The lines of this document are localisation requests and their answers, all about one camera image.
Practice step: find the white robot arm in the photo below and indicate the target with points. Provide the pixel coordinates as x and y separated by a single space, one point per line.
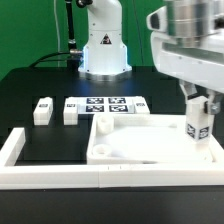
186 42

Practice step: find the white U-shaped obstacle fence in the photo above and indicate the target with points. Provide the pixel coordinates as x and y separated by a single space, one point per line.
13 176

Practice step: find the fiducial marker base sheet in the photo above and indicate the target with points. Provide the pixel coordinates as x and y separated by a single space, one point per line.
92 105

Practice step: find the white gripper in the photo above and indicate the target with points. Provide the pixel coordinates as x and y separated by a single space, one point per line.
203 66

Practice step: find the white desk top tray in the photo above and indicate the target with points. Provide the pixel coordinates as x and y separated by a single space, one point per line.
147 139

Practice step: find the black camera stand pole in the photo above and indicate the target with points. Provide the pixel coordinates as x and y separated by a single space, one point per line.
72 63

